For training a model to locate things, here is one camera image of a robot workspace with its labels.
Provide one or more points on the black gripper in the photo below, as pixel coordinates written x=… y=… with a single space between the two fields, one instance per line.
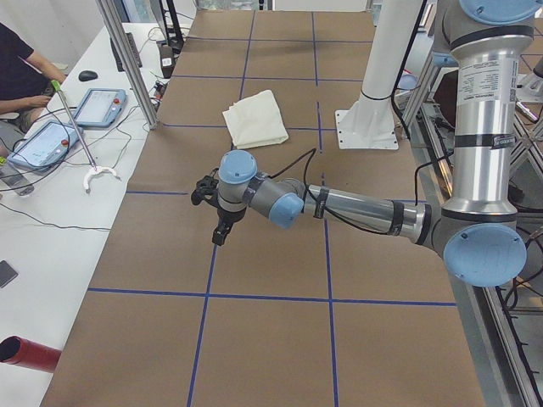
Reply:
x=229 y=216

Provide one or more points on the white long-sleeve cat shirt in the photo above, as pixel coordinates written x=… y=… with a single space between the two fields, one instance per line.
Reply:
x=255 y=121

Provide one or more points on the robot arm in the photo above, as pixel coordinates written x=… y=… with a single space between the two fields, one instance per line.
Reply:
x=474 y=230

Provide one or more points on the far blue teach pendant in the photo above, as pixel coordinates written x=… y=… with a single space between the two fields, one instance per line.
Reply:
x=100 y=107

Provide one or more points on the blue teach pendant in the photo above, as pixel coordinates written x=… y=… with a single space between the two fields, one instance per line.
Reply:
x=48 y=146
x=100 y=107

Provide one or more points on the black power adapter with label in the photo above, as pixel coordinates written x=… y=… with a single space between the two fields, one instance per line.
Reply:
x=167 y=60

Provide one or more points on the black keyboard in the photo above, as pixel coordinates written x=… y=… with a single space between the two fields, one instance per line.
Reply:
x=132 y=46

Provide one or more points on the near blue teach pendant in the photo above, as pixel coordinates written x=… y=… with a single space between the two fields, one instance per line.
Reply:
x=48 y=146

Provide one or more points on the black computer mouse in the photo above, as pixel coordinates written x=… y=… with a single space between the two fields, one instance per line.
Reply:
x=87 y=75

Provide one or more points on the clear plastic bottle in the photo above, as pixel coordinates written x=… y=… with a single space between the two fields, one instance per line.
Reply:
x=14 y=179

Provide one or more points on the black smartphone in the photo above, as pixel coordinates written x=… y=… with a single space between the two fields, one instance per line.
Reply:
x=7 y=273

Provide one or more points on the white reacher grabber tool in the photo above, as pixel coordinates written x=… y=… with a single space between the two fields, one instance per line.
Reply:
x=95 y=169

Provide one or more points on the red cylinder tube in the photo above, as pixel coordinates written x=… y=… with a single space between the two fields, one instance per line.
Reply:
x=25 y=353

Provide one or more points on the seated person in black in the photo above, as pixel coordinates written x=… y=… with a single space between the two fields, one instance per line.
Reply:
x=26 y=79

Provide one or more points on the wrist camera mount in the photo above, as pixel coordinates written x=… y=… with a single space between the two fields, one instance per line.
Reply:
x=206 y=190

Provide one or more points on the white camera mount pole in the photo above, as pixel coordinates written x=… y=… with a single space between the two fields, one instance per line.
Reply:
x=369 y=123

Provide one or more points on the aluminium frame post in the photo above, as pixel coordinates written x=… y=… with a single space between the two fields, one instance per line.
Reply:
x=117 y=34

